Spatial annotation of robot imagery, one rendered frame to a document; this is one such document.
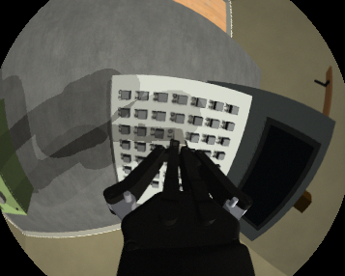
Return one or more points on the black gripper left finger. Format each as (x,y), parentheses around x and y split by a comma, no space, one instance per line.
(120,197)

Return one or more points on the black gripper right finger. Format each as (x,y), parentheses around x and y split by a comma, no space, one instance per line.
(220,187)

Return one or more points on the grey control console with keypad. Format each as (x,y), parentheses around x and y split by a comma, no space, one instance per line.
(283,142)

